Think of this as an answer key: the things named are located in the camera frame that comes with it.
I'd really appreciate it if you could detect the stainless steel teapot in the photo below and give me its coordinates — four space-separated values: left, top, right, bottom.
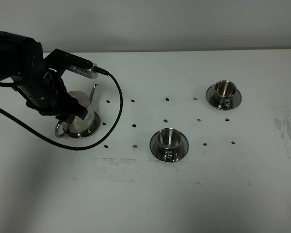
54 83 100 138

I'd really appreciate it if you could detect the near stainless steel teacup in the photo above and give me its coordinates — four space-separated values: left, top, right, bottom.
157 128 181 150

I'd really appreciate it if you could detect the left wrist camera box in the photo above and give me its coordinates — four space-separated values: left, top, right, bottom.
45 49 98 79

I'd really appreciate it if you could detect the teapot steel saucer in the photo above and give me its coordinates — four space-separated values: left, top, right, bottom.
63 112 100 138

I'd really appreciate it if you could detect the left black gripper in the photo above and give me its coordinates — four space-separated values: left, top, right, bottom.
26 70 88 119

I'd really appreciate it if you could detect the stainless steel teacup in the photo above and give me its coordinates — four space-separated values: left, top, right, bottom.
157 128 181 150
214 80 237 98

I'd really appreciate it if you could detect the left black camera cable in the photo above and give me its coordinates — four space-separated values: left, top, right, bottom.
0 0 123 150

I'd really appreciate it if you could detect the near steel saucer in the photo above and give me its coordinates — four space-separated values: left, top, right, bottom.
149 131 189 163

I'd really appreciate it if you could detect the far stainless steel teacup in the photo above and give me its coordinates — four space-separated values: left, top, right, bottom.
214 80 237 98

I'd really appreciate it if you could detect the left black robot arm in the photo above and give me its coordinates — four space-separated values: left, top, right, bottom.
0 32 93 122

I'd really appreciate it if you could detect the far steel saucer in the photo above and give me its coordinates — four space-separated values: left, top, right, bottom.
206 85 242 111

